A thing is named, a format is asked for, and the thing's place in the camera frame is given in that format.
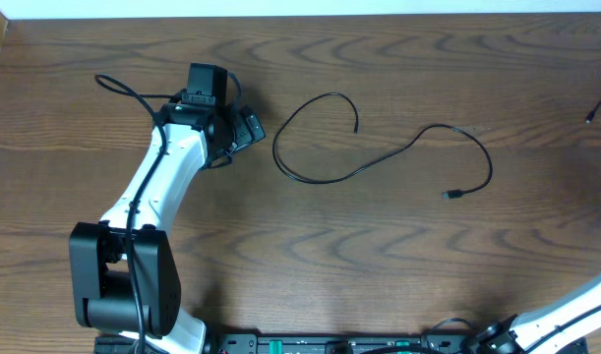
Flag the black usb cable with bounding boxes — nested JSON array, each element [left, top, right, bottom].
[[584, 92, 601, 124], [271, 91, 494, 201]]

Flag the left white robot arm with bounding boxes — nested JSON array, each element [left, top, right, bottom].
[[69, 63, 266, 353]]

